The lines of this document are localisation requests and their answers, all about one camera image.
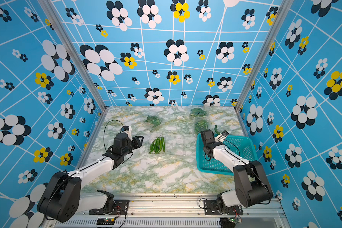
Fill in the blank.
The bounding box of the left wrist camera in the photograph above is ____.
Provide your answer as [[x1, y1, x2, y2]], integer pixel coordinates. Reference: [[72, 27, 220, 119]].
[[122, 125, 133, 140]]

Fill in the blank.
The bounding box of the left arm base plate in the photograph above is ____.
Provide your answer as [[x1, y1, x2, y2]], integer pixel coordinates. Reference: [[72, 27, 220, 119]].
[[89, 199, 130, 216]]

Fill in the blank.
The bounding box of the left frame post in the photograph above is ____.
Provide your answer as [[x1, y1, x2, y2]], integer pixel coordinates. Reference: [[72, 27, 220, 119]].
[[38, 1, 106, 112]]

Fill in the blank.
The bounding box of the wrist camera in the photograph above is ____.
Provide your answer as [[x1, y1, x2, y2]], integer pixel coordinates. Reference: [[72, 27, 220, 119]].
[[122, 125, 133, 140], [215, 131, 229, 143]]

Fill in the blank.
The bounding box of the right frame post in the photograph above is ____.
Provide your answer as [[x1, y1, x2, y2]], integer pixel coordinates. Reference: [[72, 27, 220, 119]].
[[235, 0, 294, 113]]

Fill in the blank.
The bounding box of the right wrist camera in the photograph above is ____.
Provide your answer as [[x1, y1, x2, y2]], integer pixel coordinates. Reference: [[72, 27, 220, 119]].
[[215, 131, 229, 143]]

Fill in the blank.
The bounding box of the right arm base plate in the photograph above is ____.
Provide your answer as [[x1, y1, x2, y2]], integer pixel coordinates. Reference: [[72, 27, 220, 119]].
[[199, 198, 243, 217]]

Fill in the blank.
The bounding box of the right circuit board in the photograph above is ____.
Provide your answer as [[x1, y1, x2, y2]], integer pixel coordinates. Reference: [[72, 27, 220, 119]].
[[220, 218, 242, 228]]

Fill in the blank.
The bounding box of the green pepper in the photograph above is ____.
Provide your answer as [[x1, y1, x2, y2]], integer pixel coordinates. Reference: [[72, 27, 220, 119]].
[[214, 125, 220, 135]]

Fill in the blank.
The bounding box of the circuit board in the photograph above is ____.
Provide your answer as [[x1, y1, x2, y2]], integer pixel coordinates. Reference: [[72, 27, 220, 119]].
[[220, 218, 242, 228], [96, 218, 116, 227]]

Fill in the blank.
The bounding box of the teal plastic basket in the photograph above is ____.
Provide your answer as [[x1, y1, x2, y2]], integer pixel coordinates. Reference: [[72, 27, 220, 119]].
[[196, 135, 257, 175]]

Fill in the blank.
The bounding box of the left circuit board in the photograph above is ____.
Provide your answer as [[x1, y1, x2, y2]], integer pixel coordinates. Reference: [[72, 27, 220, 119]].
[[96, 218, 116, 227]]

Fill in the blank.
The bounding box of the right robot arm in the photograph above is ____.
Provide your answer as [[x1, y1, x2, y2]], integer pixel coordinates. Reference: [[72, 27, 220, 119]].
[[200, 130, 273, 215]]

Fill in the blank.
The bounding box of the aluminium front rail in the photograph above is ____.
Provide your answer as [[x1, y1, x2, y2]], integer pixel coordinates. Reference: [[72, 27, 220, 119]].
[[43, 193, 290, 228]]

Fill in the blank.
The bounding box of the frame post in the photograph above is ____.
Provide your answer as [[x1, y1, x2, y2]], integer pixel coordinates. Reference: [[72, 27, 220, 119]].
[[235, 0, 294, 113], [38, 1, 106, 112]]

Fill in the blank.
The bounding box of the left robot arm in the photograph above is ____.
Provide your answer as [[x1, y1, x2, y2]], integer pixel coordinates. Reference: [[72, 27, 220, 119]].
[[37, 133, 144, 222]]

